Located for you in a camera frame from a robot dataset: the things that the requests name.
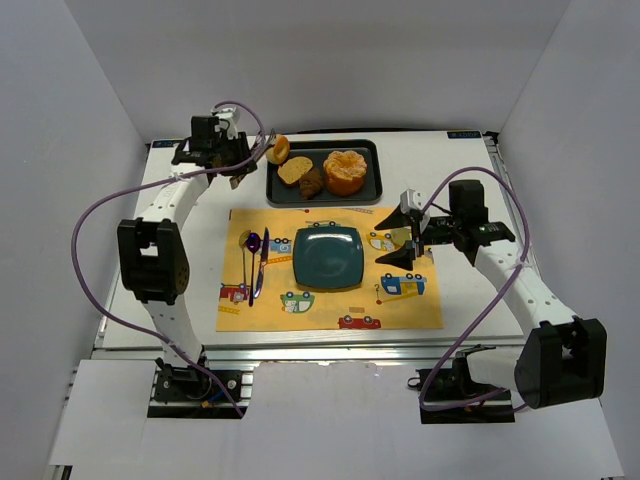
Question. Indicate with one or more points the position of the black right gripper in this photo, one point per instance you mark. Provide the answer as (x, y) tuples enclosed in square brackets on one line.
[(415, 240)]

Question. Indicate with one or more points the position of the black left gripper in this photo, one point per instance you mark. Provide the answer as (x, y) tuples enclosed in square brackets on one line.
[(248, 158)]

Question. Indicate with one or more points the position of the glazed donut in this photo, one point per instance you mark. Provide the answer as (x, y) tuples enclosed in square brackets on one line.
[(278, 151)]

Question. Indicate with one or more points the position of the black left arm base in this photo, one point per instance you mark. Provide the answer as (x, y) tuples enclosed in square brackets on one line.
[(188, 394)]

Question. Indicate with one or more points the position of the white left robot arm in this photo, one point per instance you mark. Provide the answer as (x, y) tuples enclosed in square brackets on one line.
[(153, 260)]

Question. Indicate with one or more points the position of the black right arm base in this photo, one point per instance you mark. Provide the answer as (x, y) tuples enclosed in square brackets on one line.
[(446, 389)]

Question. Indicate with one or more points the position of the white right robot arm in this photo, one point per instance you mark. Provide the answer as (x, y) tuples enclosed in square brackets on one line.
[(563, 358)]

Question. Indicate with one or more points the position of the bread slice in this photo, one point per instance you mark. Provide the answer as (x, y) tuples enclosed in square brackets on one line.
[(293, 169)]

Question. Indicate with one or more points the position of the pale green mug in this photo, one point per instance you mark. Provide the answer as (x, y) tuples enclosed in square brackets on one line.
[(399, 236)]

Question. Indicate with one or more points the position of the black baking tray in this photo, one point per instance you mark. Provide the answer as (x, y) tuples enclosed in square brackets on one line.
[(281, 195)]

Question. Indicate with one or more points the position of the dark teal square plate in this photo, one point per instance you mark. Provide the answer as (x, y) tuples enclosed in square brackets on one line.
[(328, 258)]

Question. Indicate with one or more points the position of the gold spoon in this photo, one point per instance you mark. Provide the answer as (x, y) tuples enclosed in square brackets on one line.
[(243, 238)]

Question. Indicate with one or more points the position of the brown chocolate croissant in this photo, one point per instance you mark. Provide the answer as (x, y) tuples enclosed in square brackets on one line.
[(311, 184)]

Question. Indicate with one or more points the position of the iridescent purple spoon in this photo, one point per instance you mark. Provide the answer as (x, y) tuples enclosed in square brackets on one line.
[(253, 245)]

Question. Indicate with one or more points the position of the orange bundt cake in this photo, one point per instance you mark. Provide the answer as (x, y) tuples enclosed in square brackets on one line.
[(345, 172)]

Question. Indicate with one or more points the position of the iridescent purple knife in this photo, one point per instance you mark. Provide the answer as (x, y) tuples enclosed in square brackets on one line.
[(265, 249)]

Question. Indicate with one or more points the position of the yellow cartoon placemat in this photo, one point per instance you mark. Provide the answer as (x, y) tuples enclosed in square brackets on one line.
[(387, 298)]

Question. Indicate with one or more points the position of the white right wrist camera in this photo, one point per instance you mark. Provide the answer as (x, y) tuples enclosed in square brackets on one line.
[(410, 200)]

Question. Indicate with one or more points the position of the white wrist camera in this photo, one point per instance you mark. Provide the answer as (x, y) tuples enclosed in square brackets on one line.
[(410, 200), (227, 122)]

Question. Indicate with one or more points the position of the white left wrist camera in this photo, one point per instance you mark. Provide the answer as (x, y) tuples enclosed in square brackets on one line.
[(227, 122)]

